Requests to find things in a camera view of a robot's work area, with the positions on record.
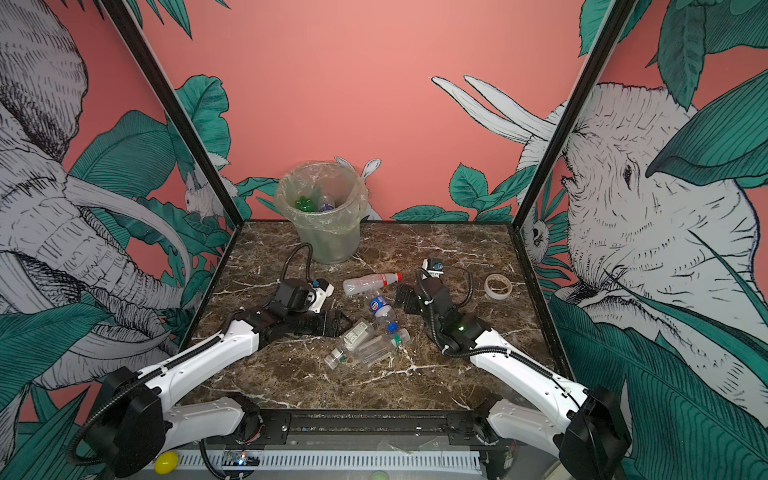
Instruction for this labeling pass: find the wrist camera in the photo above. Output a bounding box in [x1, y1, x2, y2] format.
[273, 279, 334, 315]
[422, 258, 444, 278]

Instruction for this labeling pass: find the clear bottle green cap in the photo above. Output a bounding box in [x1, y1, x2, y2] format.
[355, 328, 411, 368]

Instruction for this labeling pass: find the small circuit board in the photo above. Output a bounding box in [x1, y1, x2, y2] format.
[221, 451, 261, 470]

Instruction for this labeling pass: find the black corner post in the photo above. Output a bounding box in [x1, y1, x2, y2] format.
[511, 0, 636, 233]
[101, 0, 244, 229]

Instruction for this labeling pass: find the yellow ball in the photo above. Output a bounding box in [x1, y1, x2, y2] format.
[153, 451, 179, 475]

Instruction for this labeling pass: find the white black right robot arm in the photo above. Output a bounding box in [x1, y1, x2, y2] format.
[395, 273, 632, 479]

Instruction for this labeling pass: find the clear plastic bin liner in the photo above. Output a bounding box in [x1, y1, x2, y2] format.
[274, 161, 369, 235]

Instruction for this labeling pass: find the black left corner post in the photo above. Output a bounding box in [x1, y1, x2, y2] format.
[101, 0, 244, 229]

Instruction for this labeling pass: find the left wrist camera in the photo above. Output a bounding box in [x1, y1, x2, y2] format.
[273, 279, 334, 315]

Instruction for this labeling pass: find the green bottle yellow cap front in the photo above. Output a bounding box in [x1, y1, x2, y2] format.
[294, 194, 319, 213]

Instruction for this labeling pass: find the white slotted cable duct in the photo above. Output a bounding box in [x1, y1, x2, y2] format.
[208, 450, 484, 474]

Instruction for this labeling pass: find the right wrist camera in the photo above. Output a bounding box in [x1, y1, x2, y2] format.
[422, 258, 444, 278]

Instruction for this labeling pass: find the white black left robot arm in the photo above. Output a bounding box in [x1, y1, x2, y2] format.
[65, 307, 352, 477]

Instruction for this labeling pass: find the clear bottle red cap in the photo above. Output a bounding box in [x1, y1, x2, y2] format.
[342, 272, 403, 296]

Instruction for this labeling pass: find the roll of clear tape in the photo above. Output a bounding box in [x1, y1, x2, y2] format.
[484, 273, 514, 301]

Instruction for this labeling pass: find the black front rail frame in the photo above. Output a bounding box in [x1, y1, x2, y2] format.
[251, 409, 500, 446]

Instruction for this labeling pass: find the clear bottle blue label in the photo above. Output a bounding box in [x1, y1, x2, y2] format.
[316, 194, 336, 212]

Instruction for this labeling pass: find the black right corner post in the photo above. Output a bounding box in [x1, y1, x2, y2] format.
[511, 0, 636, 233]

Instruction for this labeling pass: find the clear bottle green white label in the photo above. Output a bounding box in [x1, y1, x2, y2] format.
[324, 321, 375, 370]

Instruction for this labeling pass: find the small bottle blue label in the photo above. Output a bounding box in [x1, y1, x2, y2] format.
[369, 294, 399, 334]

